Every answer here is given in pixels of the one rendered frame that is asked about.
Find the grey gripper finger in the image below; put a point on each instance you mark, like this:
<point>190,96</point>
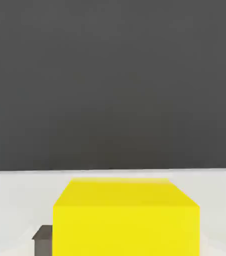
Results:
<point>43,242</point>

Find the small yellow cube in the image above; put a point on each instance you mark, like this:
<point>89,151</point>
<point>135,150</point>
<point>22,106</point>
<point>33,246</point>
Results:
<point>126,224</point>

